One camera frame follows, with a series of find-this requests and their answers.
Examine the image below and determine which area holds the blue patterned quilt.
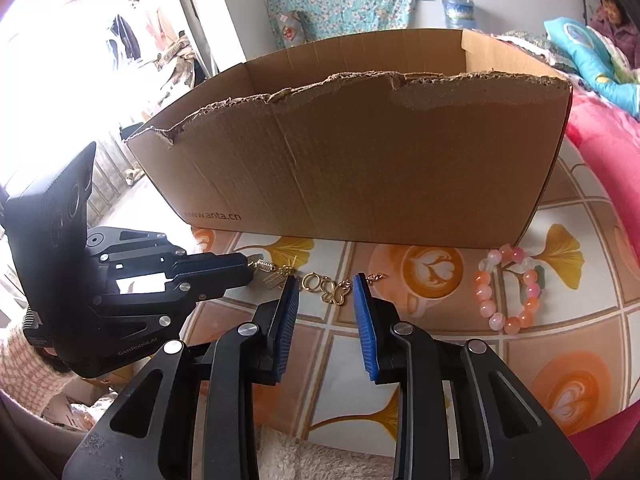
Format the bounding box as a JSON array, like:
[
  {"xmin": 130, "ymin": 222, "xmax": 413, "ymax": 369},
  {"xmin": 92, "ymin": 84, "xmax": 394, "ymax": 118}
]
[{"xmin": 544, "ymin": 17, "xmax": 640, "ymax": 118}]

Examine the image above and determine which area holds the brown cardboard box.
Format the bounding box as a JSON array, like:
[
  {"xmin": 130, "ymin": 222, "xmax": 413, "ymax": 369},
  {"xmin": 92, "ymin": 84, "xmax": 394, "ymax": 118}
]
[{"xmin": 125, "ymin": 28, "xmax": 572, "ymax": 251}]

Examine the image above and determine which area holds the patchwork long cushion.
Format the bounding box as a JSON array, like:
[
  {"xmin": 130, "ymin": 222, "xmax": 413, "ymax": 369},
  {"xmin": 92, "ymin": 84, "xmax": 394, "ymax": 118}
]
[{"xmin": 270, "ymin": 10, "xmax": 313, "ymax": 51}]

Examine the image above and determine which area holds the abacus charm with chain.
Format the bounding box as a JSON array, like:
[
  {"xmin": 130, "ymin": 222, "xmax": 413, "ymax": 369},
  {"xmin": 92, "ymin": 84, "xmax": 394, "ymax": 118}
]
[{"xmin": 252, "ymin": 257, "xmax": 282, "ymax": 288}]

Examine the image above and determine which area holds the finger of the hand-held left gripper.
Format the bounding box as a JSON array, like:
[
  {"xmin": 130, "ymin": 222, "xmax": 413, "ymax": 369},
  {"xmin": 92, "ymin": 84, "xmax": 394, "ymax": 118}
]
[
  {"xmin": 95, "ymin": 272, "xmax": 251, "ymax": 346},
  {"xmin": 87, "ymin": 227, "xmax": 251, "ymax": 281}
]

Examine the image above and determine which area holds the pink floral blanket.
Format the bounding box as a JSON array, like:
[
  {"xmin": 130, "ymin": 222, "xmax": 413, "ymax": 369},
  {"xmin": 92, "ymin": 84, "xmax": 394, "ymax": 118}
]
[{"xmin": 565, "ymin": 87, "xmax": 640, "ymax": 480}]

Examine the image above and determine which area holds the pink orange bead bracelet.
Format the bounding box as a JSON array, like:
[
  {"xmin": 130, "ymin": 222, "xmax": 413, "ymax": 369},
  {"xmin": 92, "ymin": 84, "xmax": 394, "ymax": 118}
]
[{"xmin": 477, "ymin": 244, "xmax": 543, "ymax": 336}]

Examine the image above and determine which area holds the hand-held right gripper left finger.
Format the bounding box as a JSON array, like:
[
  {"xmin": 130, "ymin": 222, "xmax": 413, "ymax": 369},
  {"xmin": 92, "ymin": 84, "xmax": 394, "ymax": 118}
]
[{"xmin": 62, "ymin": 275, "xmax": 301, "ymax": 480}]

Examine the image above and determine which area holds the leaf patterned table cover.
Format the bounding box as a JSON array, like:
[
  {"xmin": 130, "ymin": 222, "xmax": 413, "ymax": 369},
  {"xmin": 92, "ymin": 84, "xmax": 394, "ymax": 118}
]
[{"xmin": 177, "ymin": 140, "xmax": 640, "ymax": 461}]

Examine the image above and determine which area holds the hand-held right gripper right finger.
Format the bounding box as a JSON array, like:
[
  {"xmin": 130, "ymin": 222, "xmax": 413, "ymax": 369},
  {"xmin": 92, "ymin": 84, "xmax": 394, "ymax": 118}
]
[{"xmin": 352, "ymin": 273, "xmax": 591, "ymax": 480}]

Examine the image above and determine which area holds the gold butterfly charm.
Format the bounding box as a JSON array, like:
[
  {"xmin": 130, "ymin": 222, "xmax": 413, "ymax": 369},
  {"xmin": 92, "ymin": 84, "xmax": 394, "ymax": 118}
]
[{"xmin": 320, "ymin": 280, "xmax": 353, "ymax": 307}]

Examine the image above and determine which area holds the person's left forearm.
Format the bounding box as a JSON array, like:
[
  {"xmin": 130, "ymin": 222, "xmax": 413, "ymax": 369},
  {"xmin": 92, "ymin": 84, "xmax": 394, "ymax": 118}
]
[{"xmin": 0, "ymin": 320, "xmax": 76, "ymax": 403}]

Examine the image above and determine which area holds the white fluffy towel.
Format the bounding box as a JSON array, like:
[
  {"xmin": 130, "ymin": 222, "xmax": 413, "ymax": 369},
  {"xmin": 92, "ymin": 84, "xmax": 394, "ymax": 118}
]
[{"xmin": 255, "ymin": 425, "xmax": 396, "ymax": 480}]

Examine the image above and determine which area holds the pile of woven clothes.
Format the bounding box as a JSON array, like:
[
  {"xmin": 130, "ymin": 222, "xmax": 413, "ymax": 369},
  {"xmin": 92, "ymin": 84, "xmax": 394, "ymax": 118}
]
[{"xmin": 155, "ymin": 30, "xmax": 208, "ymax": 96}]

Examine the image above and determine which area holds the pink hanging garment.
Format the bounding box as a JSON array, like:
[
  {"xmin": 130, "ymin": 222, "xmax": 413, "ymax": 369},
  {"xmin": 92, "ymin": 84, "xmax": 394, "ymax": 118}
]
[{"xmin": 142, "ymin": 7, "xmax": 166, "ymax": 43}]

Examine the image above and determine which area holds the blue water jug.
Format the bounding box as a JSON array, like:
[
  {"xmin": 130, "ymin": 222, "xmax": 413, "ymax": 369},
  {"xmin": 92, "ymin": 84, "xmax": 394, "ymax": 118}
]
[{"xmin": 442, "ymin": 0, "xmax": 478, "ymax": 31}]

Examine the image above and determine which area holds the grey floral pillow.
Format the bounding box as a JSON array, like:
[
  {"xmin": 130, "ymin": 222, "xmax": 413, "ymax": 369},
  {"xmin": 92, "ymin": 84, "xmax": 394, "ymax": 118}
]
[{"xmin": 492, "ymin": 30, "xmax": 566, "ymax": 63}]

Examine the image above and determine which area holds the dark hanging jacket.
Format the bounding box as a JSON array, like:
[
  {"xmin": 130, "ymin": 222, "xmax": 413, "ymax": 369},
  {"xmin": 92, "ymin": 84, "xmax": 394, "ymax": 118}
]
[{"xmin": 107, "ymin": 14, "xmax": 141, "ymax": 61}]

